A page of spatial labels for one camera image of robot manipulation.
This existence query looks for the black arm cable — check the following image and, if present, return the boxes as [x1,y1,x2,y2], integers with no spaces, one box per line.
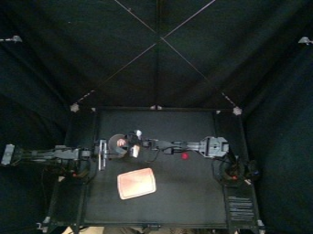
[145,146,180,165]

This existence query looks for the thin diagonal brace wire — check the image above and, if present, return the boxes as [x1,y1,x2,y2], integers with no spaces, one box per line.
[113,0,239,109]
[73,0,216,106]

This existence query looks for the pink square plate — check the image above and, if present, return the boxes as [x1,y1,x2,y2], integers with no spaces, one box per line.
[116,166,157,201]

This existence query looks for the grey bowl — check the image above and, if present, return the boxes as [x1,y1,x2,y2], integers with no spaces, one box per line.
[107,133,131,158]

